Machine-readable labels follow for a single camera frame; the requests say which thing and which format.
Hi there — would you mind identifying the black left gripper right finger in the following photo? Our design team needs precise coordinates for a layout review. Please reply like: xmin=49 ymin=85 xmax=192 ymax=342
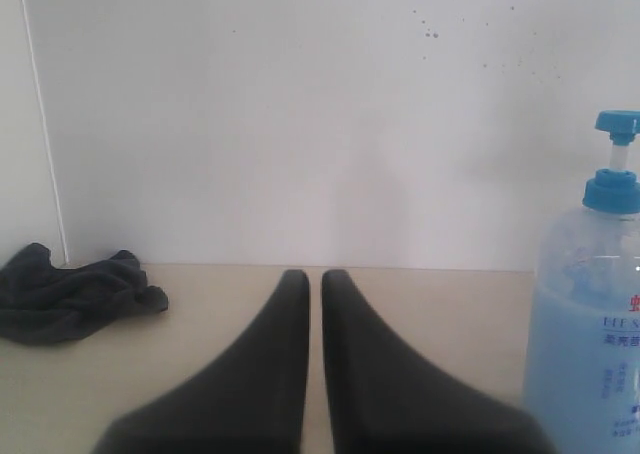
xmin=321 ymin=269 xmax=555 ymax=453

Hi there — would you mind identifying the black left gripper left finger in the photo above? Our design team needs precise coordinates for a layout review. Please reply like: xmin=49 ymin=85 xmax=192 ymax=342
xmin=94 ymin=270 xmax=310 ymax=453

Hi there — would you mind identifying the blue pump lotion bottle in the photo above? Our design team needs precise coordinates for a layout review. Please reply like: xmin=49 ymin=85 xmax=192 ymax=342
xmin=523 ymin=110 xmax=639 ymax=453

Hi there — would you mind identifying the dark grey crumpled cloth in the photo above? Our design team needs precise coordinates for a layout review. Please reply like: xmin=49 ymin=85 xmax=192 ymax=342
xmin=1 ymin=243 xmax=169 ymax=346

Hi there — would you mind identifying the white cable on wall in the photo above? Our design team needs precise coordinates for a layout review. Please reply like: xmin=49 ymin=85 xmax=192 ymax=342
xmin=17 ymin=0 xmax=70 ymax=265

